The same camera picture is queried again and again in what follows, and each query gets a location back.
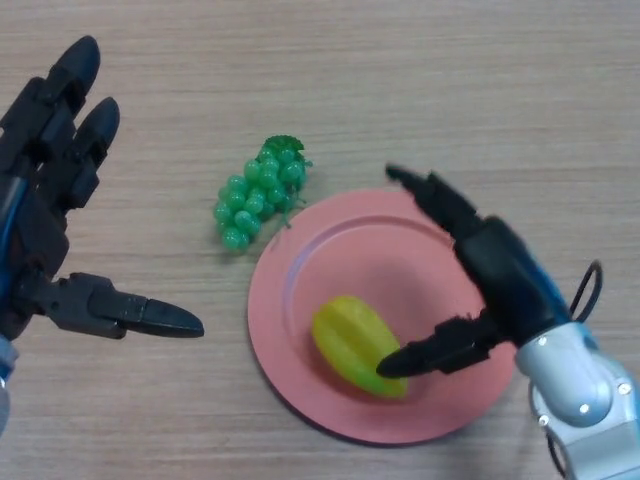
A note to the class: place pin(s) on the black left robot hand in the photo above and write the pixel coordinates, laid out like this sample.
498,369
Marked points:
35,235

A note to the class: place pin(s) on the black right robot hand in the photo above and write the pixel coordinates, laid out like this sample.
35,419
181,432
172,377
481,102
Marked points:
510,285

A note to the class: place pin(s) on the yellow starfruit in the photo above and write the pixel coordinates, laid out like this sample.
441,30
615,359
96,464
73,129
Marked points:
355,340

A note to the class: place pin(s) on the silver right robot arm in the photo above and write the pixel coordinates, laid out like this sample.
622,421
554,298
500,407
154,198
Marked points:
575,390

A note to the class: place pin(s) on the pink round plate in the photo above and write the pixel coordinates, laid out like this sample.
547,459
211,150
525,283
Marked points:
360,250

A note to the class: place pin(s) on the green grape bunch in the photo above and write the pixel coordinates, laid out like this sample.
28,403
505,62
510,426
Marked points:
250,200

